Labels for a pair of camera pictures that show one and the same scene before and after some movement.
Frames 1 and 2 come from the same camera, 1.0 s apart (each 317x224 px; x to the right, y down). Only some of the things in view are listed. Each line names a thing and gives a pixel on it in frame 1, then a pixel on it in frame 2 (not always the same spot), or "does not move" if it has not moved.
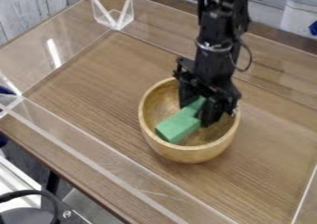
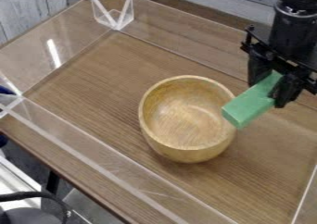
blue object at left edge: [6, 90] does not move
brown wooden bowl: [212, 142] does not move
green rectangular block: [177, 128] → [254, 104]
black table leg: [54, 182] does not move
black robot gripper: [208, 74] → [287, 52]
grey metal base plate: [42, 215] does not move
